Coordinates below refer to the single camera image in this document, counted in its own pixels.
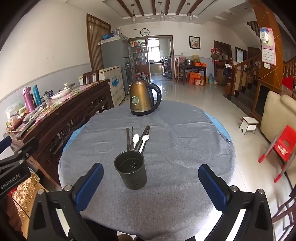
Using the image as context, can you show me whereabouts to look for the white chest freezer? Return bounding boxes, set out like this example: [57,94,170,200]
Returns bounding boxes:
[98,65,126,107]

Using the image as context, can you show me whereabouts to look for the bronze electric kettle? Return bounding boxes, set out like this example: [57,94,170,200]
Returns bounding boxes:
[129,79,162,116]

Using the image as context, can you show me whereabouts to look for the white plate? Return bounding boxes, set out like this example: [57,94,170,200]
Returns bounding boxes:
[50,89,72,100]

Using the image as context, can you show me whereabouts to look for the glass bottle shelf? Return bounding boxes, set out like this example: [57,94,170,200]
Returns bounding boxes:
[128,39,148,75]

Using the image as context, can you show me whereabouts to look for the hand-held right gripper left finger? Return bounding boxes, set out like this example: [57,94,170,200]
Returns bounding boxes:
[28,163,104,241]

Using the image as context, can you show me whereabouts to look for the tall orange box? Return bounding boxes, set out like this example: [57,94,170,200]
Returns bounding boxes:
[189,72,201,84]

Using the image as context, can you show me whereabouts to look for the pink wall calendar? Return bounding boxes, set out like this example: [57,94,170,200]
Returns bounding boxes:
[259,27,277,66]

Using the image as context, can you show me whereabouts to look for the dark metal utensil holder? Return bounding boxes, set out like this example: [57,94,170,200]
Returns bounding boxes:
[114,150,148,190]

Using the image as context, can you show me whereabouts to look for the dark wooden chair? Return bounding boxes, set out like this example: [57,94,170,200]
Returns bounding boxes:
[83,70,100,85]

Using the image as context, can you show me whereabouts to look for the brown door curtain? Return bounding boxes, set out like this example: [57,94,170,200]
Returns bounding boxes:
[86,13,111,71]

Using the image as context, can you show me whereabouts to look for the dark wooden side table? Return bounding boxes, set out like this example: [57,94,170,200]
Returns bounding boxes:
[179,63,207,87]

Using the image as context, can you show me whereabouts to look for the small white stool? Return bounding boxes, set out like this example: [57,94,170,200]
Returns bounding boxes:
[239,116,260,135]

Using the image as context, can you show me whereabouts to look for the grey tablecloth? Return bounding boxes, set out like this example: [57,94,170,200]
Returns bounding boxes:
[58,100,236,241]

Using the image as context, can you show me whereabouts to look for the wooden staircase railing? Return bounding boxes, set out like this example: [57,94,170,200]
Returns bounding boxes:
[223,54,263,99]

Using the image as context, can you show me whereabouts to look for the pink thermos bottle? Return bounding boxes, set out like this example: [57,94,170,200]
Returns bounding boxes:
[22,87,35,113]

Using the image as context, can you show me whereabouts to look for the teal thermos bottle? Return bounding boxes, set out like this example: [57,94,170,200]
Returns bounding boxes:
[32,85,42,106]

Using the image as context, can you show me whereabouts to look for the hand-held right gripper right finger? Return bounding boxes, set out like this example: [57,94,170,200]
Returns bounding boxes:
[198,164,274,241]

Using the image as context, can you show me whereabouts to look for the cream sofa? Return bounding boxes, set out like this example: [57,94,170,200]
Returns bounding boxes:
[260,91,296,144]

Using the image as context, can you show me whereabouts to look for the grey refrigerator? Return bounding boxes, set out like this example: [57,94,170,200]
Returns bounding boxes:
[100,34,136,93]

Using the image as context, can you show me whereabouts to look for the slatted wooden chair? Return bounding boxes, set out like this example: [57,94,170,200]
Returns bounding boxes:
[174,57,189,82]

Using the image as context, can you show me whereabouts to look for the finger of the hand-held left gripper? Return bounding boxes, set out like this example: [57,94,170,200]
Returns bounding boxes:
[0,136,12,153]
[0,137,39,173]

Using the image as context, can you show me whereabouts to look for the blue table cover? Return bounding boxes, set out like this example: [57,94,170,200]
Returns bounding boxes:
[62,111,232,158]

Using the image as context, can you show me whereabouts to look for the person's left hand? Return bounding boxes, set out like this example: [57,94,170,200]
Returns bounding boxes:
[0,195,23,235]

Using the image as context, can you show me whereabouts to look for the framed wall picture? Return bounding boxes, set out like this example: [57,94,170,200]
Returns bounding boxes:
[189,36,201,49]

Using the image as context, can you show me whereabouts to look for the red plastic chair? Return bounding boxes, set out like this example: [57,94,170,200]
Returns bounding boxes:
[258,125,296,183]

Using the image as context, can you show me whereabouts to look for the carved wooden sideboard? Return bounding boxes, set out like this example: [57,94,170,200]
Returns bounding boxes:
[10,79,115,188]

